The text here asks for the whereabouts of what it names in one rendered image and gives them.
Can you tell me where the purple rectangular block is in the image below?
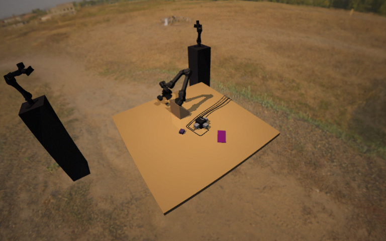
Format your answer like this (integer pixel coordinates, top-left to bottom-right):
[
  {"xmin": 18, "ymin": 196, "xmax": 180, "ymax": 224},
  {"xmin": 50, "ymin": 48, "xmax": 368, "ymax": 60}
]
[{"xmin": 218, "ymin": 131, "xmax": 226, "ymax": 143}]

